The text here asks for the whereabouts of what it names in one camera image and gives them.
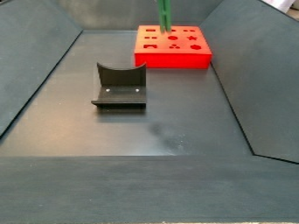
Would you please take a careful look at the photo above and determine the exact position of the green three prong object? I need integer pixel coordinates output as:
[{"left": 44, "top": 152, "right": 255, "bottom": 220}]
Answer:
[{"left": 156, "top": 0, "right": 172, "bottom": 33}]

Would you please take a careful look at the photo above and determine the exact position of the red shape sorter block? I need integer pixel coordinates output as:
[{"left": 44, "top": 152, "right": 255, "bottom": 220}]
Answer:
[{"left": 134, "top": 25, "right": 212, "bottom": 69}]

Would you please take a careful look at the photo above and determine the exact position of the black curved fixture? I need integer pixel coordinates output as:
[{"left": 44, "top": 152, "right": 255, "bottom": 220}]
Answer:
[{"left": 90, "top": 64, "right": 147, "bottom": 107}]

